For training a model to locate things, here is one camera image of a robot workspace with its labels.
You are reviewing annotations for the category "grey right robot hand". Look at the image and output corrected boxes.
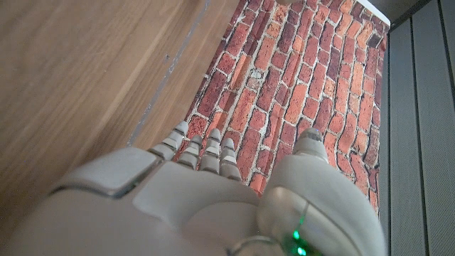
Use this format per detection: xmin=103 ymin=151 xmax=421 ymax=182
xmin=0 ymin=120 xmax=388 ymax=256

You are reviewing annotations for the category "grey tape line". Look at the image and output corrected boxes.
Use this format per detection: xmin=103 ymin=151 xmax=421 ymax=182
xmin=127 ymin=0 xmax=213 ymax=146

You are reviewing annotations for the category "red brick printed backdrop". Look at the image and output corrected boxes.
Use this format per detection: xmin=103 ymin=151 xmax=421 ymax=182
xmin=184 ymin=0 xmax=392 ymax=215

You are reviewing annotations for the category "grey perforated wall panel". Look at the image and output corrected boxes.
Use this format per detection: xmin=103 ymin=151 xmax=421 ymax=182
xmin=377 ymin=0 xmax=455 ymax=256

